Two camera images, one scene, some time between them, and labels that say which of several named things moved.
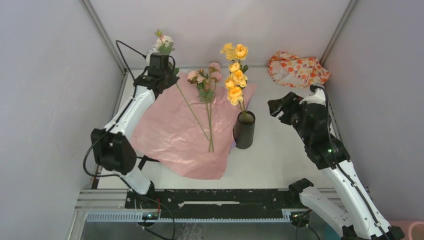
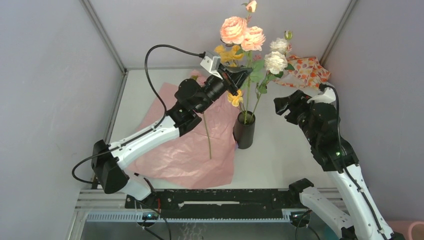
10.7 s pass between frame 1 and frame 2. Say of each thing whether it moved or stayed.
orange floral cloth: stayed
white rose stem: moved
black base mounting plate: stayed
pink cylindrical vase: stayed
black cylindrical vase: stayed
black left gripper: moved
